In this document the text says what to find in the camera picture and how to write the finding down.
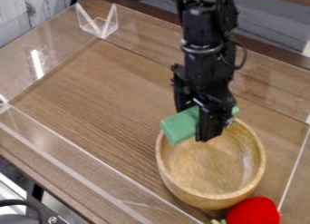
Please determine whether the green rectangular block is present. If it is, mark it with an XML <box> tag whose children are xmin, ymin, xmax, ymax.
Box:
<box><xmin>157</xmin><ymin>105</ymin><xmax>239</xmax><ymax>147</ymax></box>

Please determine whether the clear acrylic enclosure wall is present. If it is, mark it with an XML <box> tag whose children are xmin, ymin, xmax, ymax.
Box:
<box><xmin>0</xmin><ymin>0</ymin><xmax>310</xmax><ymax>224</ymax></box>

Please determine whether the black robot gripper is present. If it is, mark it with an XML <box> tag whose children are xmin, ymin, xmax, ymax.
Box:
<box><xmin>171</xmin><ymin>43</ymin><xmax>237</xmax><ymax>141</ymax></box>

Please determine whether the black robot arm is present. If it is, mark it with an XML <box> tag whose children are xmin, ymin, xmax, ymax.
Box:
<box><xmin>161</xmin><ymin>0</ymin><xmax>245</xmax><ymax>145</ymax></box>

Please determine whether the black cable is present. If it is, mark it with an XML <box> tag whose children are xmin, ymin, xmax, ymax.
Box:
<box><xmin>0</xmin><ymin>199</ymin><xmax>41</xmax><ymax>224</ymax></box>

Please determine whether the red plush strawberry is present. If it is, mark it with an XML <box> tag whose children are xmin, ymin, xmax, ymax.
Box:
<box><xmin>211</xmin><ymin>197</ymin><xmax>280</xmax><ymax>224</ymax></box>

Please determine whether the clear acrylic corner bracket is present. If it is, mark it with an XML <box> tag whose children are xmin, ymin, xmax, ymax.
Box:
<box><xmin>74</xmin><ymin>4</ymin><xmax>119</xmax><ymax>39</ymax></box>

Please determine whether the brown wooden bowl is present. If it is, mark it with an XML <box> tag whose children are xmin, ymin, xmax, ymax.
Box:
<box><xmin>155</xmin><ymin>121</ymin><xmax>265</xmax><ymax>210</ymax></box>

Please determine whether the black metal table leg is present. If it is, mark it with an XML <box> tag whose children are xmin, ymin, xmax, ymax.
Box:
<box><xmin>26</xmin><ymin>182</ymin><xmax>69</xmax><ymax>224</ymax></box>

